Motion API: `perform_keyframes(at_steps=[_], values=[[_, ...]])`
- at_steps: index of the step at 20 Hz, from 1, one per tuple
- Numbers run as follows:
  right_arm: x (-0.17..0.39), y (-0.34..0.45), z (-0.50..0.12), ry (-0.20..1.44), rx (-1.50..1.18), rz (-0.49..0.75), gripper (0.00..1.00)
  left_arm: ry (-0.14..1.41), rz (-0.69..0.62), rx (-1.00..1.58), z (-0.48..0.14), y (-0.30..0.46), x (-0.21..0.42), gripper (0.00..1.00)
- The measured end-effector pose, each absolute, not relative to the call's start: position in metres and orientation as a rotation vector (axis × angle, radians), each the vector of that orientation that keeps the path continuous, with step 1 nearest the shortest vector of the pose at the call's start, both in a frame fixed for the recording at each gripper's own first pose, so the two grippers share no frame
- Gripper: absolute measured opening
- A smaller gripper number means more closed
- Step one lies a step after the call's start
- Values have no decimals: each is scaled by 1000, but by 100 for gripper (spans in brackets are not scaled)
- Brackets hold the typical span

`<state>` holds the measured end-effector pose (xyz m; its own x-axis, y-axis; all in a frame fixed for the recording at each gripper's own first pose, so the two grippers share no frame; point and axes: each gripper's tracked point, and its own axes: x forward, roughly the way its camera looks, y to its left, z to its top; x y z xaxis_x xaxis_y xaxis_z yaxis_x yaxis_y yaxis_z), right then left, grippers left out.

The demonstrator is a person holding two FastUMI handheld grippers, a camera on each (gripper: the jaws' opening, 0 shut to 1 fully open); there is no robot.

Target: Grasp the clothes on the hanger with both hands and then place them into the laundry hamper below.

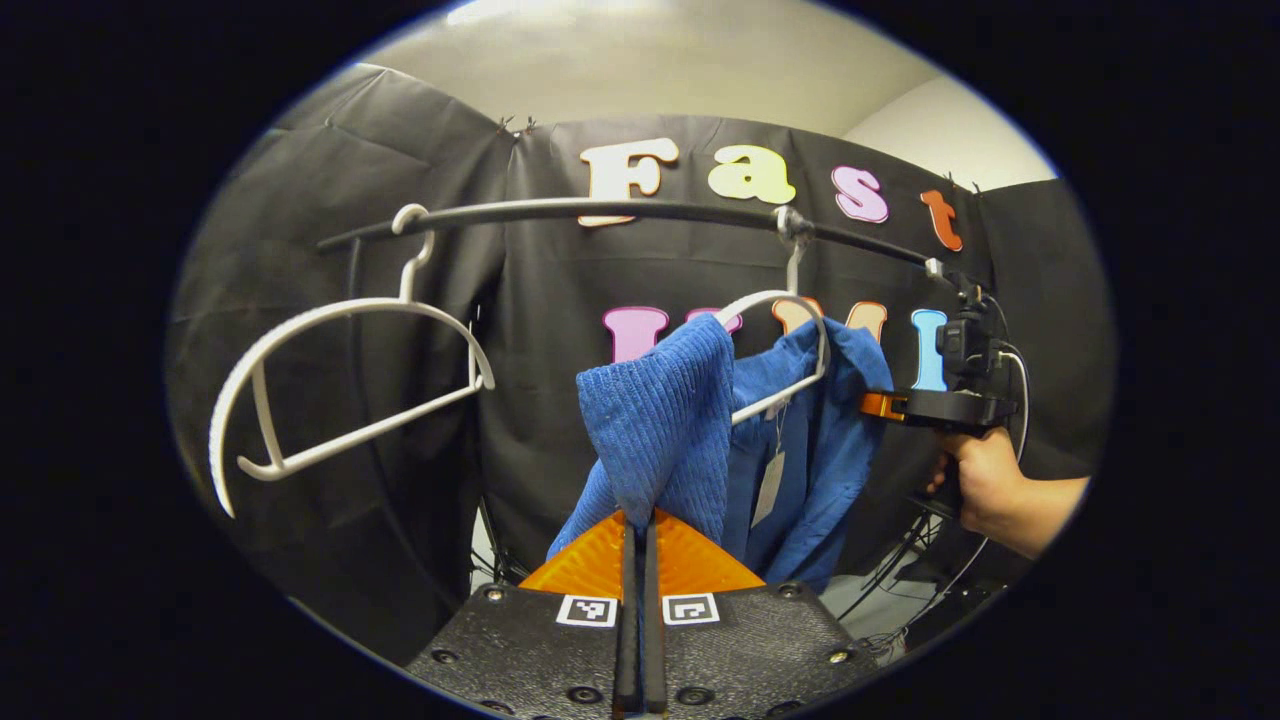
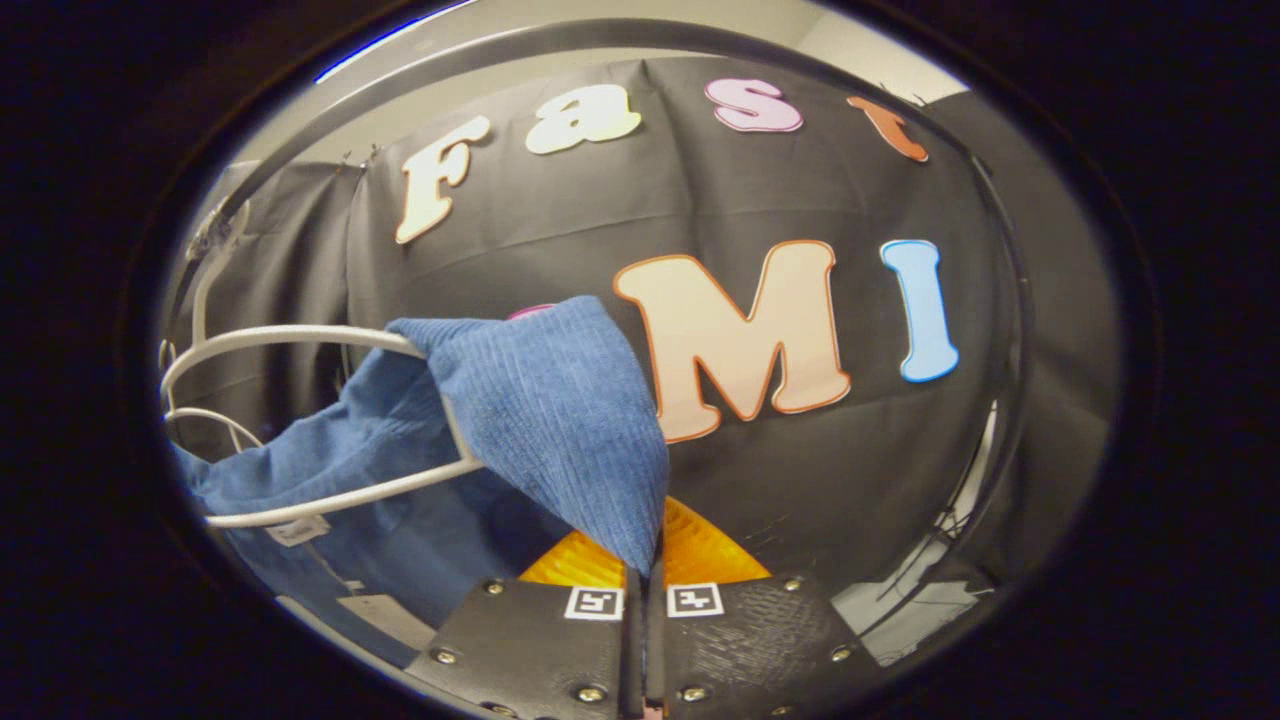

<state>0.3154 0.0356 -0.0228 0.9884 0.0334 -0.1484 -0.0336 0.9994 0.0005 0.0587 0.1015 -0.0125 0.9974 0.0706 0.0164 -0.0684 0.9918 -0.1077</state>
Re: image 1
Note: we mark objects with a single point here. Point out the black clothes rack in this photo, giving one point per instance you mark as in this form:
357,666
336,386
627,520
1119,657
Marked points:
620,208

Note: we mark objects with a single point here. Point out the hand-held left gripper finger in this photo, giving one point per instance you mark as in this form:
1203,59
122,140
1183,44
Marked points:
652,620
627,620

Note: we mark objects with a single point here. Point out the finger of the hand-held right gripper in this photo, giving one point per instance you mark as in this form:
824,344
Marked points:
880,405

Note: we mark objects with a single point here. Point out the black backdrop stand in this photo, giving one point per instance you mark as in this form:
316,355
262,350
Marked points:
920,560

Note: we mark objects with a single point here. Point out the black backdrop cloth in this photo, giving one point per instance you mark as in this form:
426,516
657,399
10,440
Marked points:
560,400

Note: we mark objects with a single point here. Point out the white plastic hanger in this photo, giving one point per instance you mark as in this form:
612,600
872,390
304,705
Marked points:
793,265
340,305

